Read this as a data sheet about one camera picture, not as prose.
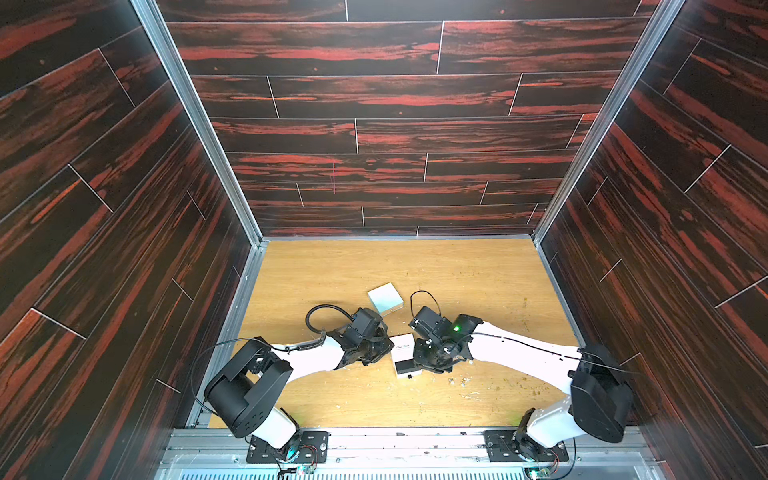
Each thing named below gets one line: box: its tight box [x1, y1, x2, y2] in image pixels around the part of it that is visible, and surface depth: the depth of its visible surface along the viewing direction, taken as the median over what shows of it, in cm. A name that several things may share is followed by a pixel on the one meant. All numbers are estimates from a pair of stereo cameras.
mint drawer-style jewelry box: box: [367, 282, 404, 317], surface depth 101 cm
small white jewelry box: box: [389, 333, 422, 379], surface depth 86 cm
